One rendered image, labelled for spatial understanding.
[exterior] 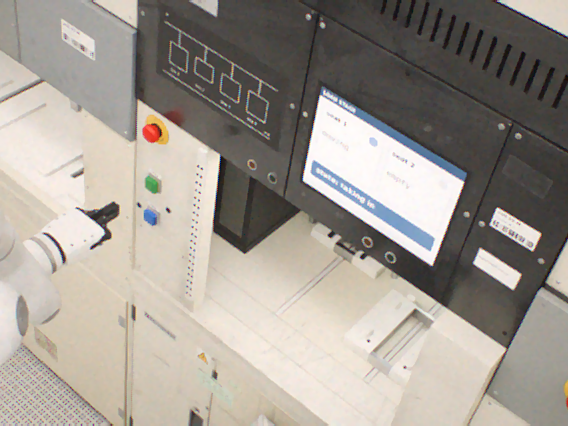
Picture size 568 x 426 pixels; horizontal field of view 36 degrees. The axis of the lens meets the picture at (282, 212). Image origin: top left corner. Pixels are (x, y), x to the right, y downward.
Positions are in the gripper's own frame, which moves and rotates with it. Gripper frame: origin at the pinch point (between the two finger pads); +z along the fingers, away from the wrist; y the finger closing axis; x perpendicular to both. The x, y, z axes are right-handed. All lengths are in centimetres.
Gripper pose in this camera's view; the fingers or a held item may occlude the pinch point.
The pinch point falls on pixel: (109, 212)
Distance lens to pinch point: 187.1
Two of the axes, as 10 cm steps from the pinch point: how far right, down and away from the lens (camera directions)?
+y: 7.6, 5.2, -3.8
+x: 1.3, -7.0, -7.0
